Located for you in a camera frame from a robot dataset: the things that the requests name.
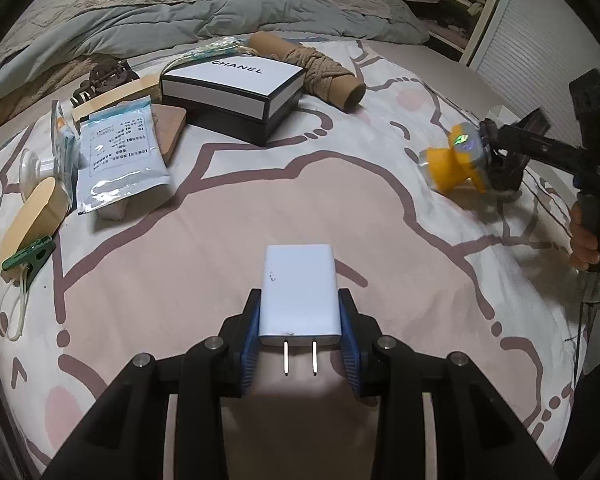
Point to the white slatted wardrobe door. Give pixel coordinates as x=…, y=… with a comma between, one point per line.
x=530, y=52

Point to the wooden oval brush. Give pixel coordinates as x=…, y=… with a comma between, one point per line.
x=40, y=215

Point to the black white Chanel box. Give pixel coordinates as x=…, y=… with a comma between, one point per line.
x=242, y=96

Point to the brown hair claw clip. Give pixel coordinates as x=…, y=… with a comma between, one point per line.
x=104, y=76

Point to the cardboard tube with rope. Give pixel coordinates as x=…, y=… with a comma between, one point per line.
x=323, y=77

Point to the grey blue duvet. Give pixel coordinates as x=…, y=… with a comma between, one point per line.
x=128, y=31

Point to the green clothespin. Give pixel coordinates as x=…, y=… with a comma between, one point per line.
x=25, y=264

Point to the white plastic bottle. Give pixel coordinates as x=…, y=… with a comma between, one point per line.
x=33, y=170

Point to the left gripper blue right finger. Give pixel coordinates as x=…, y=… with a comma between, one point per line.
x=359, y=332

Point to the right hand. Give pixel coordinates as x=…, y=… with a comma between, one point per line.
x=583, y=243

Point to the white USB charger plug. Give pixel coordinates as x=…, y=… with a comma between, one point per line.
x=299, y=305

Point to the yellow headlamp with strap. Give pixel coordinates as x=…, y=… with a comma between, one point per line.
x=471, y=155

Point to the brown wooden board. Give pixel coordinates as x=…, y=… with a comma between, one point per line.
x=169, y=122

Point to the silver foil pouch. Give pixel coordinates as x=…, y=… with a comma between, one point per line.
x=119, y=156

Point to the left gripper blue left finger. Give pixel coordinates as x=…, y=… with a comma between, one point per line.
x=247, y=341

